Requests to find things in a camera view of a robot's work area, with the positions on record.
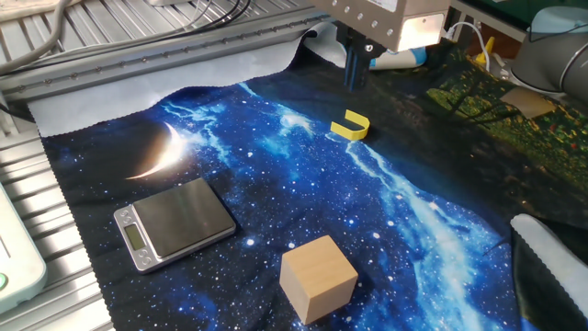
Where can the galaxy print cloth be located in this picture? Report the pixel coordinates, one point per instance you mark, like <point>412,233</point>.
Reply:
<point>321,193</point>

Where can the desk with green top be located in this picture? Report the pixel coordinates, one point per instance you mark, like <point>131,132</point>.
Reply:
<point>505,9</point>

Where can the aluminium profile rail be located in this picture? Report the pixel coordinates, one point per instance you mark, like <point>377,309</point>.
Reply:
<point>138,62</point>

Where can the wooden cube block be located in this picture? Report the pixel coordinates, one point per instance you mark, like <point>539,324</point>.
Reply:
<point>317,280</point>

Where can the yellow U-shaped clip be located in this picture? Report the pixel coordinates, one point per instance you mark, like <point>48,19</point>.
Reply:
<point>351,134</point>

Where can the grey metal gripper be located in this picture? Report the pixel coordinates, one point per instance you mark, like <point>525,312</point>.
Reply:
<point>367,18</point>

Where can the tan cardboard piece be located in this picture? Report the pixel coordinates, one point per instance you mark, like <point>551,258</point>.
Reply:
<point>528,102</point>

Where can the white teach pendant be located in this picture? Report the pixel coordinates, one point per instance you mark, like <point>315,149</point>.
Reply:
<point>20,266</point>

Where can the small yellow tool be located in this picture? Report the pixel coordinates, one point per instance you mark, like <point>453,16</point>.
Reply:
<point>481,58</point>

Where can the silver digital scale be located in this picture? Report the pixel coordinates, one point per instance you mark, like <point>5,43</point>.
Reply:
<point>184,216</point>

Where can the blue white lamp base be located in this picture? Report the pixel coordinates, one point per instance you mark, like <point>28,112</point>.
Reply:
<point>404,59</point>

